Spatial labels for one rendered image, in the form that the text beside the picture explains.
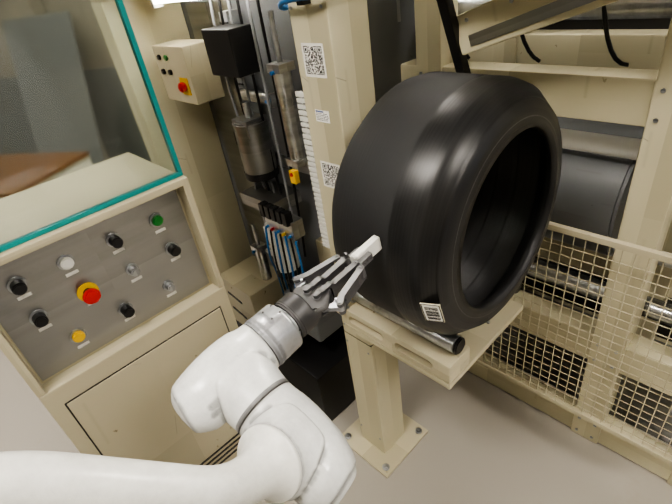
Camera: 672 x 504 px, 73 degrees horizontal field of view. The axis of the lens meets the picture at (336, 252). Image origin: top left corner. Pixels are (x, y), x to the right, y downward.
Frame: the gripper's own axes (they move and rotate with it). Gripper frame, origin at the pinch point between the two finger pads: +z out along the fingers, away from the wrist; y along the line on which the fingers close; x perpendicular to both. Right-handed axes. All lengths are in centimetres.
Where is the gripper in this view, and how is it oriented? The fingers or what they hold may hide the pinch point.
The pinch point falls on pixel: (366, 252)
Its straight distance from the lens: 84.5
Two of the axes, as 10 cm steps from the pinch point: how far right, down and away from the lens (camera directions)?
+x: 2.3, 7.5, 6.2
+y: -6.9, -3.2, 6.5
